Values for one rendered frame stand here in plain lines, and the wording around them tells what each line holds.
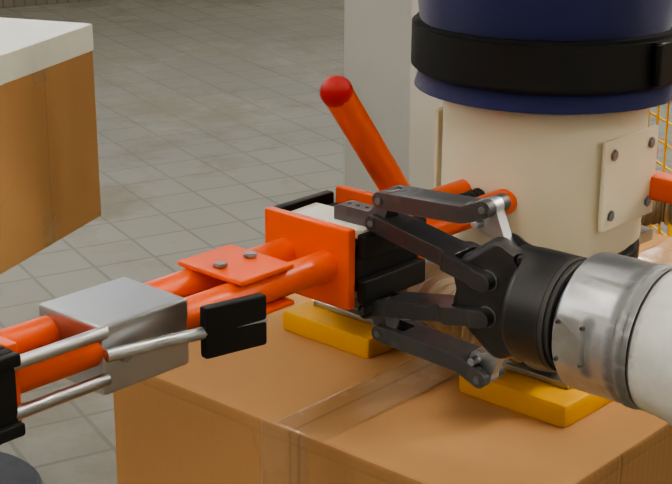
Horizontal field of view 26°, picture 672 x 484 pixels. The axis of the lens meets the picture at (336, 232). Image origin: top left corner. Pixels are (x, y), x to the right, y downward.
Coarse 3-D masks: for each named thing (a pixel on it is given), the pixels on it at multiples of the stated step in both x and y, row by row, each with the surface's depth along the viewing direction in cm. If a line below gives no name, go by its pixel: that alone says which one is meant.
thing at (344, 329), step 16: (304, 304) 125; (320, 304) 124; (288, 320) 124; (304, 320) 122; (320, 320) 122; (336, 320) 122; (352, 320) 122; (368, 320) 121; (304, 336) 123; (320, 336) 121; (336, 336) 120; (352, 336) 119; (368, 336) 118; (352, 352) 119; (368, 352) 118
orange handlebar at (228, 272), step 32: (448, 192) 116; (448, 224) 110; (192, 256) 99; (224, 256) 99; (256, 256) 99; (288, 256) 103; (320, 256) 100; (160, 288) 95; (192, 288) 96; (224, 288) 94; (256, 288) 95; (288, 288) 97; (32, 320) 88; (192, 320) 91; (96, 352) 86; (32, 384) 83
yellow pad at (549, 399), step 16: (512, 368) 111; (528, 368) 111; (464, 384) 112; (496, 384) 110; (512, 384) 109; (528, 384) 109; (544, 384) 109; (560, 384) 109; (496, 400) 110; (512, 400) 109; (528, 400) 108; (544, 400) 107; (560, 400) 107; (576, 400) 107; (592, 400) 108; (608, 400) 110; (544, 416) 107; (560, 416) 106; (576, 416) 107
